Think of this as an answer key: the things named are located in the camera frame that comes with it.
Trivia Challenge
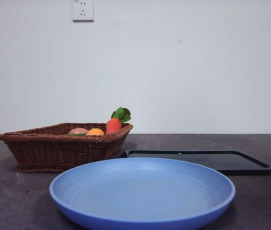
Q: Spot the yellow corn cob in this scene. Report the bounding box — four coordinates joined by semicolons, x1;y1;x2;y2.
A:
86;128;105;136

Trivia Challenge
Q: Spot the blue round plate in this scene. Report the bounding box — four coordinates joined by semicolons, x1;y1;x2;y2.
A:
49;158;236;230

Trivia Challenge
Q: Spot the brown wicker basket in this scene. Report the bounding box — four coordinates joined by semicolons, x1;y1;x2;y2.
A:
0;122;134;173

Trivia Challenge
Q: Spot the orange carrot with green leaves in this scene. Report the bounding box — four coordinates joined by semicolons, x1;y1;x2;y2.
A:
106;107;132;135

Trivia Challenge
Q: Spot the beige egg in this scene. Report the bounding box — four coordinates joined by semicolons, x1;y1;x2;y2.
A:
68;128;89;135

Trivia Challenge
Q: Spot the black rectangular tray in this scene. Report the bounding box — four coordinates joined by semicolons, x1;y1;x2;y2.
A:
122;149;271;176

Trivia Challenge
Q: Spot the white wall socket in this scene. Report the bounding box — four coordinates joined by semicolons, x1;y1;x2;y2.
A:
72;0;94;23

